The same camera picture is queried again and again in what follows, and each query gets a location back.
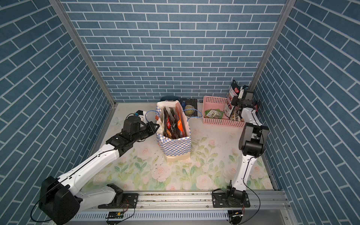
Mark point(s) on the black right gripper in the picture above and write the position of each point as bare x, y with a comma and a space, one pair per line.
235, 99

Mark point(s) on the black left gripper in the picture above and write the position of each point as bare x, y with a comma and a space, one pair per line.
152, 131

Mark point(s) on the black red condiment packet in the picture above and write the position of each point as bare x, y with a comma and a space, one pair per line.
169, 132

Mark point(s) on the cream yellow condiment packet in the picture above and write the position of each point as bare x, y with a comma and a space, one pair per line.
231, 99

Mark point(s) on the blue checkered paper bag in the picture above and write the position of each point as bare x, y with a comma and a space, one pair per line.
174, 149

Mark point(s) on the dark maroon condiment packet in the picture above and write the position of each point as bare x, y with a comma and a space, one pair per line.
174, 124

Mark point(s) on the orange condiment packet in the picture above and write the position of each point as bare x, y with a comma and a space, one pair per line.
179, 125

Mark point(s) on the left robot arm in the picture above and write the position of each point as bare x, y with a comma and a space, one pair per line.
62, 198

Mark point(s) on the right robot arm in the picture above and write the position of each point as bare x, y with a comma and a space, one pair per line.
252, 140

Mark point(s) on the green condiment packet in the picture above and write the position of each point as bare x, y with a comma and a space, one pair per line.
214, 114

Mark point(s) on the pink plastic basket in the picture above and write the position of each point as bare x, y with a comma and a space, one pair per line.
211, 102

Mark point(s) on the teal plastic bin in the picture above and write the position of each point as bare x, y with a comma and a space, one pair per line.
169, 98

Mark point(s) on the green circuit board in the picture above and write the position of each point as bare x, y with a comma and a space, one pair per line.
115, 215

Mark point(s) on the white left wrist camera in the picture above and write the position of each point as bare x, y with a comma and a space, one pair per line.
141, 114

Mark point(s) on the aluminium left corner post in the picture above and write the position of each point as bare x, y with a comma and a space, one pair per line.
66, 21

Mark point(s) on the aluminium corner post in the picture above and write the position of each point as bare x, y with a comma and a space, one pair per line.
66, 21
272, 41

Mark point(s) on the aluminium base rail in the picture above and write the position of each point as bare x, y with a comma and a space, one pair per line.
203, 200

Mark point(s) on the aluminium right corner post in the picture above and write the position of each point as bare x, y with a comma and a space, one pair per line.
272, 41

